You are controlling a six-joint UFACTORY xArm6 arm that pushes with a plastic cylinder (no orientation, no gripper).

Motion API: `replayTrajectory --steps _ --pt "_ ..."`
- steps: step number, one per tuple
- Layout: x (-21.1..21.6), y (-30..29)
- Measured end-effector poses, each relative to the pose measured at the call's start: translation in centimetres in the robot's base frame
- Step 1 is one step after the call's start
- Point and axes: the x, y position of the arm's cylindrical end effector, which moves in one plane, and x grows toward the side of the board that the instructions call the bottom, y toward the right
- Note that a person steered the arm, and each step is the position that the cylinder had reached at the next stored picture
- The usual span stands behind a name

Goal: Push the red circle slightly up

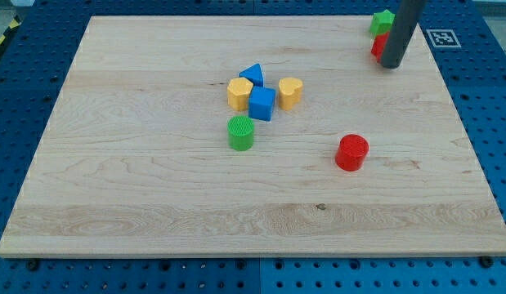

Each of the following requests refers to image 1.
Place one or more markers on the light wooden board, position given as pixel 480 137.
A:
pixel 135 162

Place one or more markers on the blue triangle block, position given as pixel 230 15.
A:
pixel 254 74

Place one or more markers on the green cylinder block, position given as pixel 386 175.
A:
pixel 240 131

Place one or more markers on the blue cube block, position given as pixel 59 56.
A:
pixel 261 103

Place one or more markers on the red cylinder block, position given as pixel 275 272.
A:
pixel 351 153

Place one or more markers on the yellow hexagon block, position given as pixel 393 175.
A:
pixel 238 92

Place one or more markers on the yellow heart block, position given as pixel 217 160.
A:
pixel 290 92

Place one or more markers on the yellow black hazard tape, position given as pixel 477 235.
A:
pixel 9 33

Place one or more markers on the red block behind rod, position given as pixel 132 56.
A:
pixel 379 45

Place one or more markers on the green star block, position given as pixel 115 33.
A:
pixel 381 22

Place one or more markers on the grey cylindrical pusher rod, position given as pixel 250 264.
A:
pixel 403 27

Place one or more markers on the white fiducial marker tag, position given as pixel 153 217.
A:
pixel 443 38

